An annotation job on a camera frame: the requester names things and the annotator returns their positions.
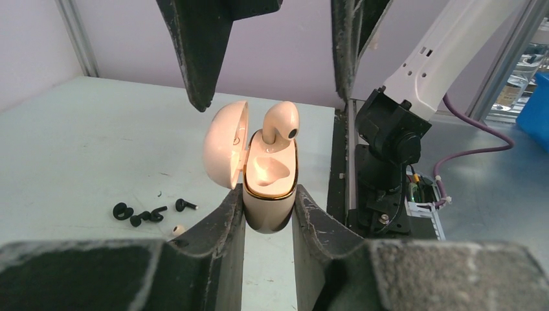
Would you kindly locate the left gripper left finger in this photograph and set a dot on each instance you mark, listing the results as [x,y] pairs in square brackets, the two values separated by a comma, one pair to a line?
[201,269]

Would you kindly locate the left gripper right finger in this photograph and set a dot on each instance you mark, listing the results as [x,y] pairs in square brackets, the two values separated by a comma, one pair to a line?
[336,269]

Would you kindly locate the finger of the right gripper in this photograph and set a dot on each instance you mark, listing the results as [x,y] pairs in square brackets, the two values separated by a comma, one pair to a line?
[353,25]
[200,32]

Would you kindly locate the pink earbud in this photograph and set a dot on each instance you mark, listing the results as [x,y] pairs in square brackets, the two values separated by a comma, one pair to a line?
[178,230]
[281,121]

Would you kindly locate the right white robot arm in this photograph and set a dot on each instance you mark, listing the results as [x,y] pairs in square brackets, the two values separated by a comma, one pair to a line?
[392,121]

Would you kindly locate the black stem earbud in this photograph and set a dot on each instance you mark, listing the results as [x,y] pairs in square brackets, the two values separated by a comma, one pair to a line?
[181,205]

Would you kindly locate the black ear-hook earbud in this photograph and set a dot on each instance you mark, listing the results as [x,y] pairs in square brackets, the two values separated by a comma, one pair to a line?
[151,216]
[122,211]

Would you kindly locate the blue plastic bin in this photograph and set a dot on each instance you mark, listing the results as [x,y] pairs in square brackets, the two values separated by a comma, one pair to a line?
[533,119]

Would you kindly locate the left aluminium frame post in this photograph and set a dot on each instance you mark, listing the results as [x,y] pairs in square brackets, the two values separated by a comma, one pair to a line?
[74,26]

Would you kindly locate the aluminium frame post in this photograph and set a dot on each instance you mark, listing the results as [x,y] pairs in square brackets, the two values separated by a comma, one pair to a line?
[74,26]
[519,32]

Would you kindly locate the right aluminium frame post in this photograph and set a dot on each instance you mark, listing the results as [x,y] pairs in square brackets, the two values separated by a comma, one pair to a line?
[519,32]

